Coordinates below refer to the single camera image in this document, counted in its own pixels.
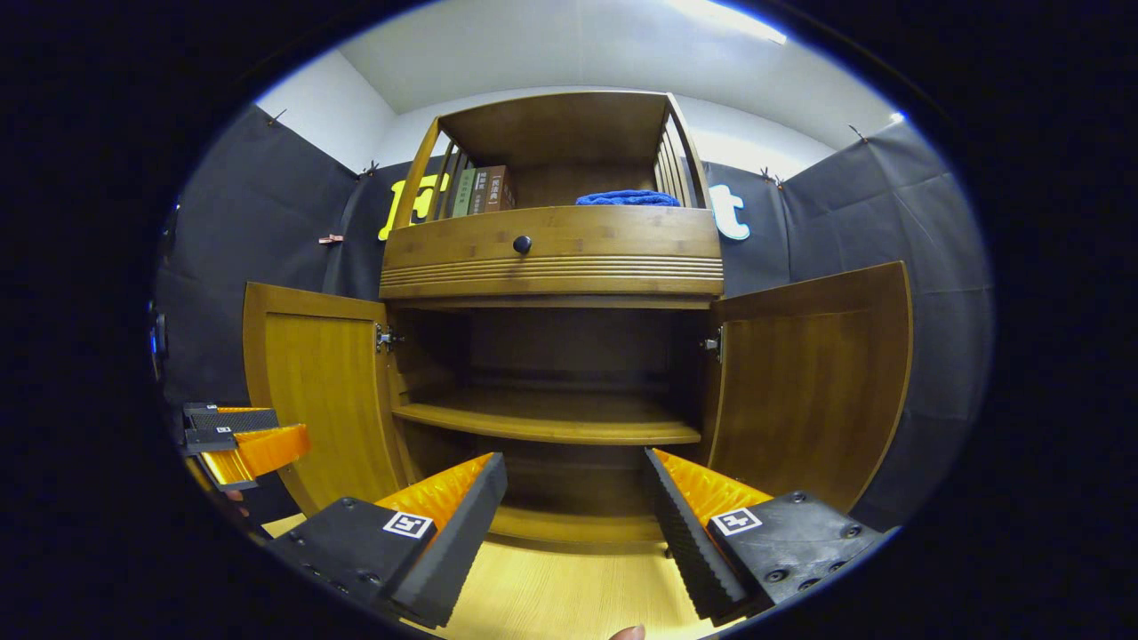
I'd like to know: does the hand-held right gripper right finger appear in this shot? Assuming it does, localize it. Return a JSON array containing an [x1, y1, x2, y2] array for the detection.
[[642, 447, 894, 626]]

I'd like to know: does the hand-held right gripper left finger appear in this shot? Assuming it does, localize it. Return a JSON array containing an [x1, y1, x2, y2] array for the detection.
[[263, 452, 508, 628]]

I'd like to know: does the wooden cabinet door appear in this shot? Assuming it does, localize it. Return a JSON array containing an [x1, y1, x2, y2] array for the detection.
[[242, 282, 412, 516], [707, 260, 914, 514]]

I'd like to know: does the wooden double-door shoe cabinet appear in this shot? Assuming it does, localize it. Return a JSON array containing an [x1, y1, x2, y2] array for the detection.
[[380, 91, 725, 545]]

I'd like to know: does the wooden cabinet drawer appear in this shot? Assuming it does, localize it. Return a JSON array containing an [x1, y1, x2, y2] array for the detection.
[[380, 205, 725, 300]]

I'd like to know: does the wooden inner shelf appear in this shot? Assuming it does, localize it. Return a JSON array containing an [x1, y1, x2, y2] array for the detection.
[[392, 388, 702, 445]]

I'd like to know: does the black backdrop cloth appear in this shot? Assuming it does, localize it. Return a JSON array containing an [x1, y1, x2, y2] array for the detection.
[[151, 102, 994, 532]]

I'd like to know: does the blue towel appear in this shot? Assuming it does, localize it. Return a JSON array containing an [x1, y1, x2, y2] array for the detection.
[[575, 189, 682, 208]]

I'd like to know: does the reddish brown book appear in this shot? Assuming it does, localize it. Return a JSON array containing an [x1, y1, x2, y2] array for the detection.
[[486, 165, 517, 212]]

